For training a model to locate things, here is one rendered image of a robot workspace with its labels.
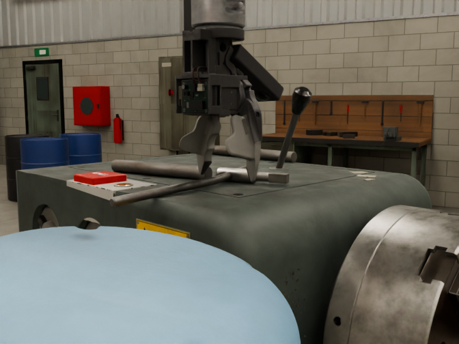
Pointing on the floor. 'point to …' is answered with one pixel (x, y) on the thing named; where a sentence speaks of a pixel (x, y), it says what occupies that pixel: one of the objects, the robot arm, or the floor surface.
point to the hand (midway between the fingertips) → (229, 172)
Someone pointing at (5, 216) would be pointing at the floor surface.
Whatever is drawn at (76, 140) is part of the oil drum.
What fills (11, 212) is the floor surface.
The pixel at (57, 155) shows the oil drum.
